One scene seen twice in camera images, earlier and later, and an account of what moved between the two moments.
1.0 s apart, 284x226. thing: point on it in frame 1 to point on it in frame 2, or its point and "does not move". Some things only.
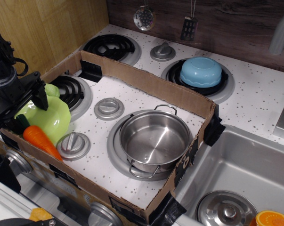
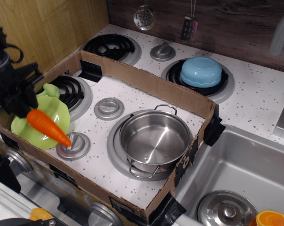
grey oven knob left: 19,164 does not move
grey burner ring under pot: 119,159 does not move
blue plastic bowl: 201,72 does not move
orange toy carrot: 34,134 to 39,120
